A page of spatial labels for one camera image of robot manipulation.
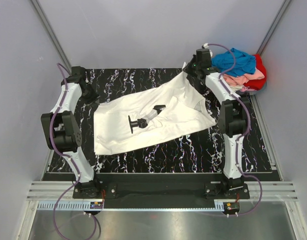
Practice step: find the aluminium frame post left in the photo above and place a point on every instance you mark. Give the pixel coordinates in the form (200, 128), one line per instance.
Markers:
(50, 32)

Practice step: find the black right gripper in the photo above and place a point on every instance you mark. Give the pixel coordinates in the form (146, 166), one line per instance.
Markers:
(187, 69)

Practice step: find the blue t-shirt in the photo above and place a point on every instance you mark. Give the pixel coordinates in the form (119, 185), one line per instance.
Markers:
(235, 63)

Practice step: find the white slotted cable duct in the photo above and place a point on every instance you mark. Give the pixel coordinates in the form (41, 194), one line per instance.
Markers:
(108, 205)

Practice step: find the red t-shirt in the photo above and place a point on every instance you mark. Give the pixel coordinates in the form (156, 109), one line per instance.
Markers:
(260, 75)

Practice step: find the white printed t-shirt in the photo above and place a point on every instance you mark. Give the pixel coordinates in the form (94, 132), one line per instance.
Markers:
(150, 117)

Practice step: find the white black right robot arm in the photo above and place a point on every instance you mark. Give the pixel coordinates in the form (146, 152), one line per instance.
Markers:
(233, 122)

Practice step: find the aluminium frame post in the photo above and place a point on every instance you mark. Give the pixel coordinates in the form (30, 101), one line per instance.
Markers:
(274, 25)
(50, 32)

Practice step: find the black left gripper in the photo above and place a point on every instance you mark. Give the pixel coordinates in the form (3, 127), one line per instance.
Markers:
(94, 98)

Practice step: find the cream t-shirt in basket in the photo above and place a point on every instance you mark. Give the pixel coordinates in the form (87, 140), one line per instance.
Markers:
(236, 88)

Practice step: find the aluminium frame post right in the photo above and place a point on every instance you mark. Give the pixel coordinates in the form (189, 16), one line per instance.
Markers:
(274, 25)

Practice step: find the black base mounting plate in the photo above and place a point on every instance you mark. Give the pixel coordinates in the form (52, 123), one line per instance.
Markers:
(185, 188)

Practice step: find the pink t-shirt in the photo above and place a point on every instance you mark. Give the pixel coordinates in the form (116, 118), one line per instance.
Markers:
(239, 80)

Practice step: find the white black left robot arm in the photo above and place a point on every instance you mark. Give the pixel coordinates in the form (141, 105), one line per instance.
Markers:
(63, 134)

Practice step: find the grey laundry basket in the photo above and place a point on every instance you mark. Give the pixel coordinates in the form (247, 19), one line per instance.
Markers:
(254, 92)

